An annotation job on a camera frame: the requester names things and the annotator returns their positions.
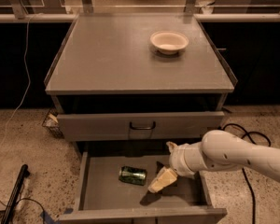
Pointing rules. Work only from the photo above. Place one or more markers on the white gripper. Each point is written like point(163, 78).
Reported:
point(177, 160)

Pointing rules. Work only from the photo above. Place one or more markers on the green soda can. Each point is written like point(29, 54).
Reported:
point(131, 175)

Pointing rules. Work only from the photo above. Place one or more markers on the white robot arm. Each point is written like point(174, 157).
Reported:
point(217, 151)

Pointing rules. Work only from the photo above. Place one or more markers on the grey top drawer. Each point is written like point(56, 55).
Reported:
point(172, 125)

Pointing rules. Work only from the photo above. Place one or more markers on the open grey middle drawer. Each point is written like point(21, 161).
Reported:
point(102, 199)

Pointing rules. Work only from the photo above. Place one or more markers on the grey drawer cabinet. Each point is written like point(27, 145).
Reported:
point(107, 65)

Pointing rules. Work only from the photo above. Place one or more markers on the white bowl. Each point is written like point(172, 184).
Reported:
point(169, 42)

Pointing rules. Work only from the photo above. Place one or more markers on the blue tape piece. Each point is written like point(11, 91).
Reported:
point(47, 219)

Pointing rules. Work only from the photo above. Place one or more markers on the black bar on floor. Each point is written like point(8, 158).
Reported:
point(14, 194)

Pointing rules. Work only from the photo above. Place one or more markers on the glass railing barrier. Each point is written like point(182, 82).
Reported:
point(203, 10)

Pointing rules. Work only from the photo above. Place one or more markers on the black drawer handle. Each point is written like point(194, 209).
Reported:
point(143, 128)

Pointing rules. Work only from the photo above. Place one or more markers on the wire basket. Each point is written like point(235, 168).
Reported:
point(51, 124)

